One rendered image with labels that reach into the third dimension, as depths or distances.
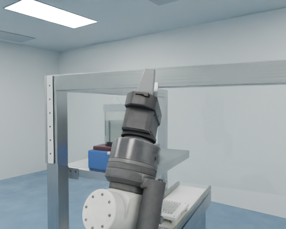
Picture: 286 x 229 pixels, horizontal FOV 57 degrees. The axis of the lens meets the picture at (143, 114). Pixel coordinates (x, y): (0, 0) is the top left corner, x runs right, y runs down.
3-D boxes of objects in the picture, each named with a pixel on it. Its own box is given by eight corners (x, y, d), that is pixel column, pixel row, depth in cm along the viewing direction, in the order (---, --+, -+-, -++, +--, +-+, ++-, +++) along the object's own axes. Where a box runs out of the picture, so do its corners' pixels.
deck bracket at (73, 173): (77, 180, 105) (76, 168, 105) (67, 178, 107) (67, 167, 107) (78, 179, 105) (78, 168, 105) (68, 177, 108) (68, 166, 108)
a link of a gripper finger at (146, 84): (158, 71, 50) (152, 101, 48) (142, 69, 51) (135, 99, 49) (157, 67, 48) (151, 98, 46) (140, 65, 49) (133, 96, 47)
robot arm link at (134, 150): (171, 119, 55) (160, 176, 51) (127, 112, 57) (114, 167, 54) (167, 94, 44) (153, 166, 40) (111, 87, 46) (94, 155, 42)
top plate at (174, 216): (175, 221, 146) (175, 217, 146) (136, 213, 157) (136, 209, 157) (189, 206, 168) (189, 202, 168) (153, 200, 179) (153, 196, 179)
